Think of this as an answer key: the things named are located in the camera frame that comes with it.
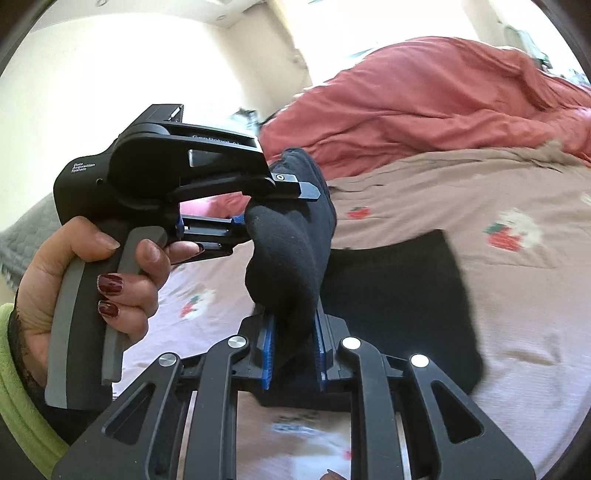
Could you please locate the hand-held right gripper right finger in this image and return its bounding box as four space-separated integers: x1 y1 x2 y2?
314 308 539 480

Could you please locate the person's left forearm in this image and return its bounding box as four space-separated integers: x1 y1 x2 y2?
0 302 81 468

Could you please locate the pink quilted blanket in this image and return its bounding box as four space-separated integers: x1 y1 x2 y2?
182 194 245 219

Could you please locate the coral red duvet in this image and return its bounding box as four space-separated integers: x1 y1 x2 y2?
259 36 591 182

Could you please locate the person's left hand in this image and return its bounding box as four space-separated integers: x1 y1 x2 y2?
16 217 205 349

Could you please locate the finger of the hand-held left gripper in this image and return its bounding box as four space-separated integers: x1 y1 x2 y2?
167 172 322 205
177 212 252 260

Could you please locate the strawberry print bed sheet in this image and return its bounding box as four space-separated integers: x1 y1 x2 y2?
106 138 591 480

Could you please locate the grey quilted headboard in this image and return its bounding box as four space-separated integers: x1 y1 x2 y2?
0 191 63 289

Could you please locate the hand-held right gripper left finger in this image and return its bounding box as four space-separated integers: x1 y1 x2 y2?
51 313 279 480

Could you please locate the black sweater with orange cuffs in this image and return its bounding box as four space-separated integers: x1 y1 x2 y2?
244 148 486 398

